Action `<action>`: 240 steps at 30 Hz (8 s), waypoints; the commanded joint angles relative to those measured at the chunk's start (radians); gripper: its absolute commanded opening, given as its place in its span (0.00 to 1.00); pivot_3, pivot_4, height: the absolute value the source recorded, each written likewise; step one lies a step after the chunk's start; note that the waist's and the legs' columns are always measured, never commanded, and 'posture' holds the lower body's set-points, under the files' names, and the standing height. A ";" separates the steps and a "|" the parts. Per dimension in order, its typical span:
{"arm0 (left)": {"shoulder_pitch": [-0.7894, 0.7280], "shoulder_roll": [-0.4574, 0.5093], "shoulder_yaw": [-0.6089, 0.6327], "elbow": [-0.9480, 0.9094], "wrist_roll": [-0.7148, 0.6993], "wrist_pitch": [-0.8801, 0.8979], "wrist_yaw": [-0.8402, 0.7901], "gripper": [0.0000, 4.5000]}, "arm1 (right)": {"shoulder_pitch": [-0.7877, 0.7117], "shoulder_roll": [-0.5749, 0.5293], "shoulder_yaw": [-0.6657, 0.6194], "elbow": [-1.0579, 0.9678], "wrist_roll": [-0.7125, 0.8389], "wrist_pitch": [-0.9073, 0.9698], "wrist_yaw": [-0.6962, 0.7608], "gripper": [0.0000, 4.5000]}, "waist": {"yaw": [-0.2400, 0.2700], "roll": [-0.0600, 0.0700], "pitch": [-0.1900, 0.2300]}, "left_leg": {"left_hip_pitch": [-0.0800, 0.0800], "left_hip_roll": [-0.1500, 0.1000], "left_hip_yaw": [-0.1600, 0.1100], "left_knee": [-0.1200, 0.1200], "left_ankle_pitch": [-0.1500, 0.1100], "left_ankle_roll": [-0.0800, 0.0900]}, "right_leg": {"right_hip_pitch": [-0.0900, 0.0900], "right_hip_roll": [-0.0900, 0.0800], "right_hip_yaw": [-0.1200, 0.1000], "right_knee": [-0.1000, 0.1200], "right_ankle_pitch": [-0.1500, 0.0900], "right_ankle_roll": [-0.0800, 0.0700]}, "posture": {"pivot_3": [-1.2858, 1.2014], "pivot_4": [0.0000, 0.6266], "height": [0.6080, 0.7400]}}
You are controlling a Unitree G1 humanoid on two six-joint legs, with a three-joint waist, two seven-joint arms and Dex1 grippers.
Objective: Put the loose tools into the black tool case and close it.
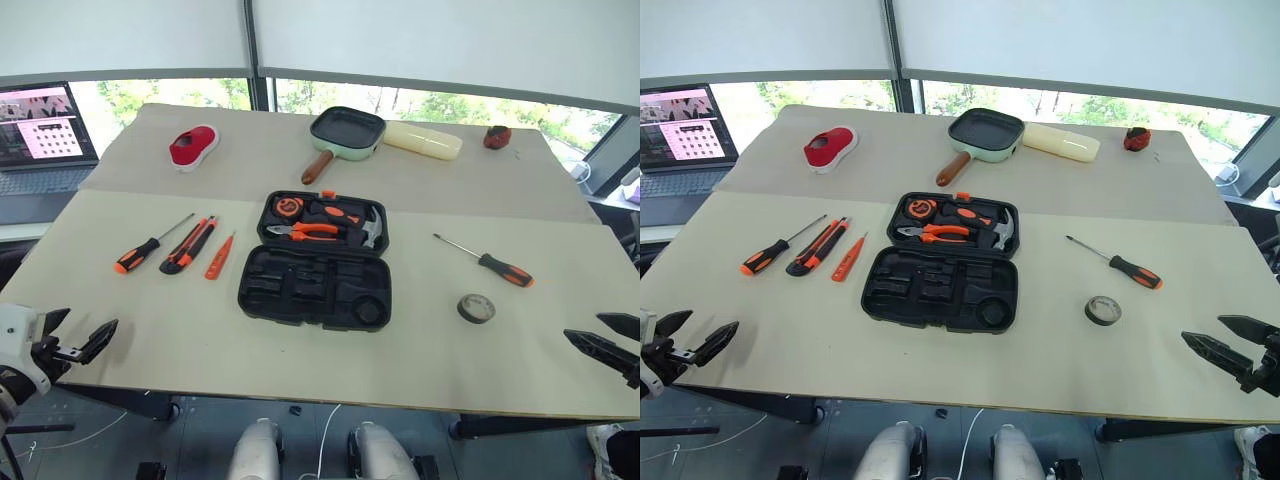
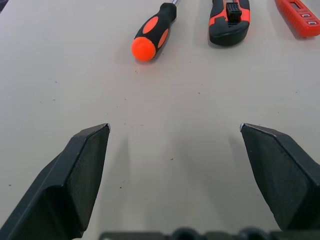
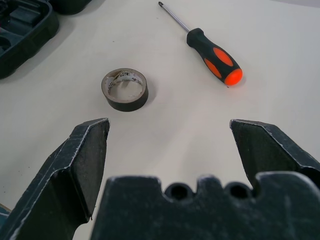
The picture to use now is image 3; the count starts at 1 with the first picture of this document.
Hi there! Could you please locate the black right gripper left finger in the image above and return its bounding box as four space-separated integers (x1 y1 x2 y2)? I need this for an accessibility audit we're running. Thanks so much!
0 117 111 240

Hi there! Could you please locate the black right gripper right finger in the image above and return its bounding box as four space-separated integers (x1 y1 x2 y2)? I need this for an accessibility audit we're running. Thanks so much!
229 118 320 190

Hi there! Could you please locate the black orange Phillips screwdriver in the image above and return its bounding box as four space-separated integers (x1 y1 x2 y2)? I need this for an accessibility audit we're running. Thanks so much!
157 1 244 89

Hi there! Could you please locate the black tool case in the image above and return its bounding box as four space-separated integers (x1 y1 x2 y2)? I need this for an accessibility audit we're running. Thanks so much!
0 0 94 81

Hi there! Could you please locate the black tape roll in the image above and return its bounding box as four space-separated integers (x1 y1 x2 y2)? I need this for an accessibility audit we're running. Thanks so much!
101 67 150 112

